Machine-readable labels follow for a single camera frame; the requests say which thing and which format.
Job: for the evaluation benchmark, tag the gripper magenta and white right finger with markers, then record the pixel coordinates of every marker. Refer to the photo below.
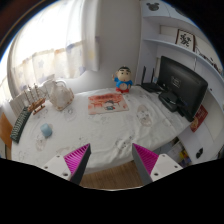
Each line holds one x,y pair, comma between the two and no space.
152,167

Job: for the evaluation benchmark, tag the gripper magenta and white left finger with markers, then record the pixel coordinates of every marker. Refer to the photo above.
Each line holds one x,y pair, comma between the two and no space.
70,167

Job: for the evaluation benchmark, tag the red pink mouse pad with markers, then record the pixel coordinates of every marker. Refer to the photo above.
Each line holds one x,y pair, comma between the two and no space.
106,103

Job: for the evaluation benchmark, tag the black computer monitor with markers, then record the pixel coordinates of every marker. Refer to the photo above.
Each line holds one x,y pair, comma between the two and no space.
182,89

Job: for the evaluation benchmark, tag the white patterned tablecloth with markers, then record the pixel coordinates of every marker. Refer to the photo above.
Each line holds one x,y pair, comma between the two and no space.
110,135

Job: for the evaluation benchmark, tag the dark keyboard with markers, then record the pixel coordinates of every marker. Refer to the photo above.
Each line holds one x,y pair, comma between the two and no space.
20,124

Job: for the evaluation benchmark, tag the red gold card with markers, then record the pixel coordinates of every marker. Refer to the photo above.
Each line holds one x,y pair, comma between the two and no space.
199,118

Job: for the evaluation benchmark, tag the orange wooden chair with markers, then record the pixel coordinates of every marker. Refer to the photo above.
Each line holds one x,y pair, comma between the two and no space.
5,132

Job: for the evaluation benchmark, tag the wooden model ship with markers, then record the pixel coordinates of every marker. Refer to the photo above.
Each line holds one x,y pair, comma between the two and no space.
35,100

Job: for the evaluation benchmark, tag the black wifi router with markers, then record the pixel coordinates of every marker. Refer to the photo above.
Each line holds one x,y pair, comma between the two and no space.
150,87

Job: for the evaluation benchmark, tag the cartoon boy figurine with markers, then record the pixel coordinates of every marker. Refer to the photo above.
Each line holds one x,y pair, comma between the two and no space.
122,78

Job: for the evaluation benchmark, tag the white sheer curtain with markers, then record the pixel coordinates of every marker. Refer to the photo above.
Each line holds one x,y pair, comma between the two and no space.
60,41

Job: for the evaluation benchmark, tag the framed calligraphy picture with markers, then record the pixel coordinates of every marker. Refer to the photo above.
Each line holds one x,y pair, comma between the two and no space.
185,39

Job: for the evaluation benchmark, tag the white wall shelf unit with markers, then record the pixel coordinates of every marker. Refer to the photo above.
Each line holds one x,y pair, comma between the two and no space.
159,25

